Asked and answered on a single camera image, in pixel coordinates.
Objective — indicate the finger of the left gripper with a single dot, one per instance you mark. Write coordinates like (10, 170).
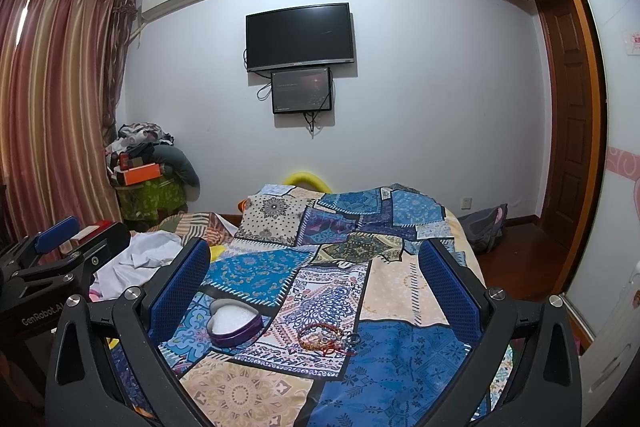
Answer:
(57, 235)

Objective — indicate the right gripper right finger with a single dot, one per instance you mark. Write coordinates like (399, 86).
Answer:
(483, 324)

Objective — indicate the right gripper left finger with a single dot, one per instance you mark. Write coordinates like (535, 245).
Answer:
(144, 322)

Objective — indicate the red and white box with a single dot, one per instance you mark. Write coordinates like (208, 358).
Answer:
(83, 236)

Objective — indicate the white crumpled cloth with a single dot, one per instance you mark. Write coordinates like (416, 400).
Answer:
(136, 264)

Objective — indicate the dark bag on floor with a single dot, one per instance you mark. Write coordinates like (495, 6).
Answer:
(483, 228)

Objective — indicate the orange box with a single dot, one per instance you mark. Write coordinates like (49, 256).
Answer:
(140, 174)

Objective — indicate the pile of clothes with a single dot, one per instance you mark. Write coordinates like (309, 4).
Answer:
(132, 135)

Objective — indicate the dark green pillow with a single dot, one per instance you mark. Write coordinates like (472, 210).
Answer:
(181, 167)

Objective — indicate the patchwork blue bedspread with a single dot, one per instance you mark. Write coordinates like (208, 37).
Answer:
(353, 335)

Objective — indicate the striped red curtain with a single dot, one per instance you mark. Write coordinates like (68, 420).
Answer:
(62, 64)

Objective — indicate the yellow round object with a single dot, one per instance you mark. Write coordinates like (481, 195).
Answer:
(307, 179)

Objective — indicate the brown wooden door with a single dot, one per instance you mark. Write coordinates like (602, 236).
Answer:
(571, 120)

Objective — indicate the white wall socket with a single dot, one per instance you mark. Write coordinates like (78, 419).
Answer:
(466, 203)

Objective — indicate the small black wall monitor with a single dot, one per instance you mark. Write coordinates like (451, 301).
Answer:
(301, 90)

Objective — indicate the black wall television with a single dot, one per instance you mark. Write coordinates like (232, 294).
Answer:
(299, 36)

